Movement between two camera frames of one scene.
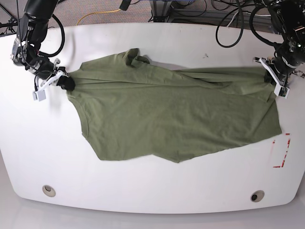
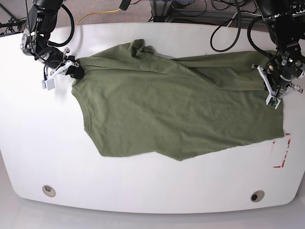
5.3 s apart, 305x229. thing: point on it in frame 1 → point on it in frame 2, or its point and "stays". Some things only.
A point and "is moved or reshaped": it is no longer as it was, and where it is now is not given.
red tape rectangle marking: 283,160 stays
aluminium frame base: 160,10 stays
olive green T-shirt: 131,107 is moved or reshaped
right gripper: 43,68 → 52,57
